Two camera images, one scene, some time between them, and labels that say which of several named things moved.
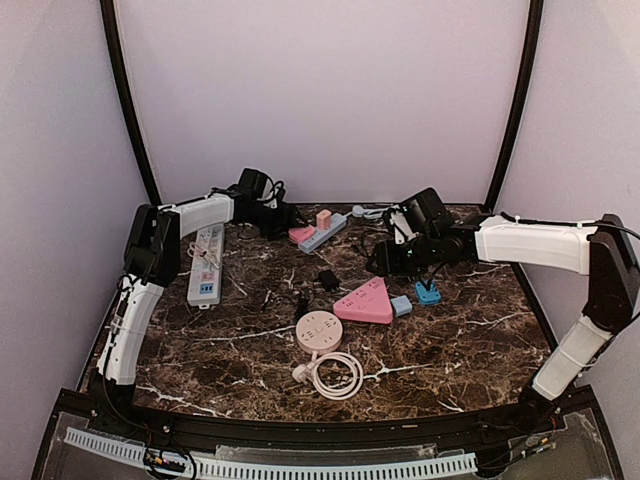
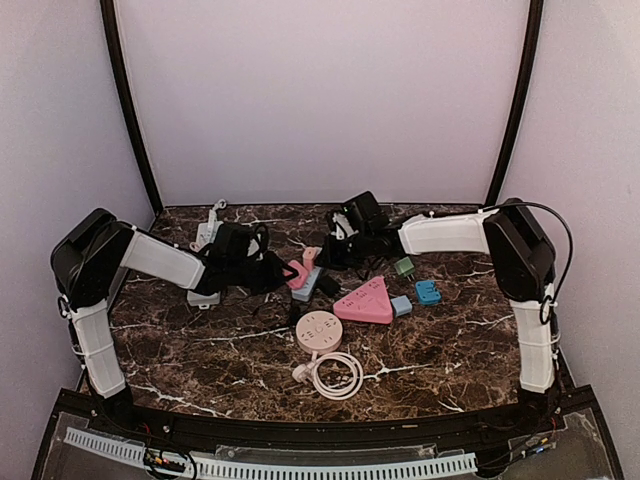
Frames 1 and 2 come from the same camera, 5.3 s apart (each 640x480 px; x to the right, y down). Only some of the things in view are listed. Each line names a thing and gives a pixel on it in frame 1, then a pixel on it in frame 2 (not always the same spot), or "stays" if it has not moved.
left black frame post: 114,48 stays
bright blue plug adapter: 428,297 stays
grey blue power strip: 338,222 -> 303,294
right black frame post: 534,35 stays
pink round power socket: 319,331 stays
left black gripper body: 270,221 -> 259,279
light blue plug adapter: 401,304 stays
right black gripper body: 413,262 -> 348,256
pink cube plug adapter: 324,219 -> 308,256
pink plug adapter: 301,234 -> 299,282
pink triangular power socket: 370,302 stays
